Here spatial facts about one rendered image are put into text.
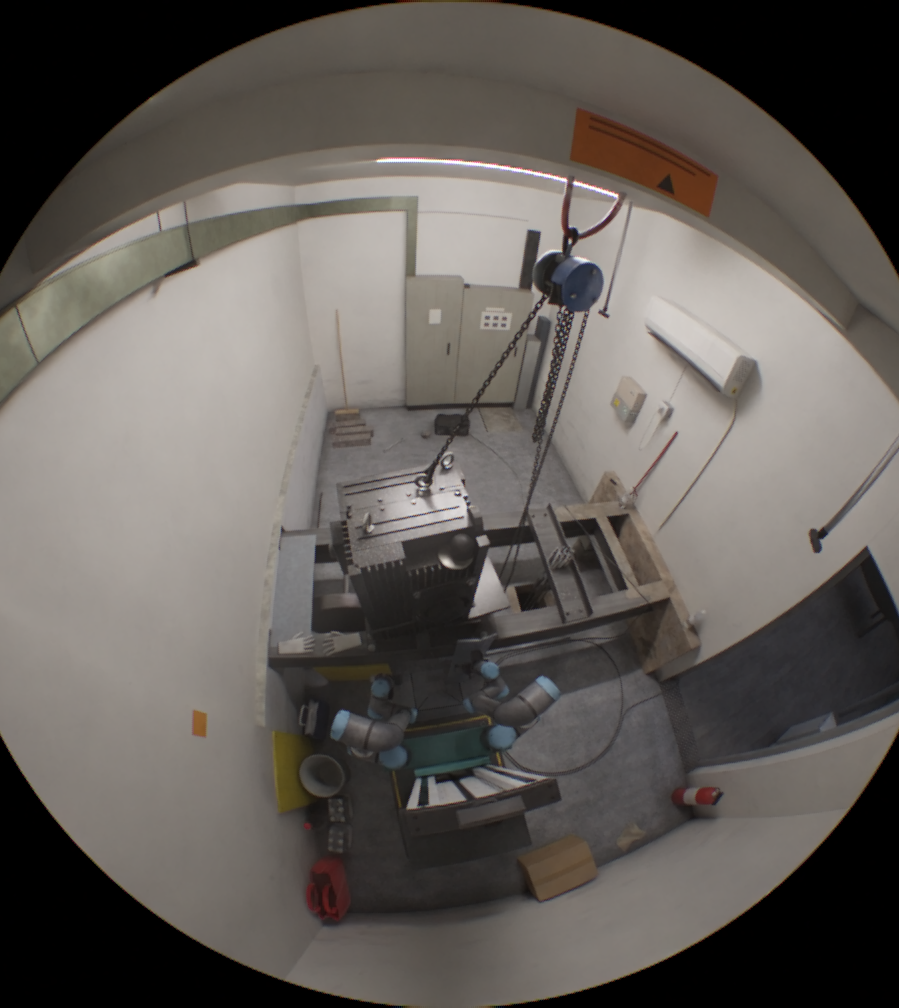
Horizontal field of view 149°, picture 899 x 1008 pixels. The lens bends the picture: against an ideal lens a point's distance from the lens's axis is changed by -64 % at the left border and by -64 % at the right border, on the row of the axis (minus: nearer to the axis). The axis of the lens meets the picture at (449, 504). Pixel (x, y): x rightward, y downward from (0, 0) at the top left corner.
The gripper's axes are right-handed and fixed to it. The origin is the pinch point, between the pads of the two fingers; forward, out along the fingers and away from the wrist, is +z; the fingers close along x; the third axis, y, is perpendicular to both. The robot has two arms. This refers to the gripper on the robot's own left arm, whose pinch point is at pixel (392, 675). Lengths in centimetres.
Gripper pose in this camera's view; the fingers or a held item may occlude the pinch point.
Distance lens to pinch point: 189.9
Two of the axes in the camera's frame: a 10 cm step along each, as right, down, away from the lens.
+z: 0.4, 2.8, 9.6
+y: -0.9, -9.6, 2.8
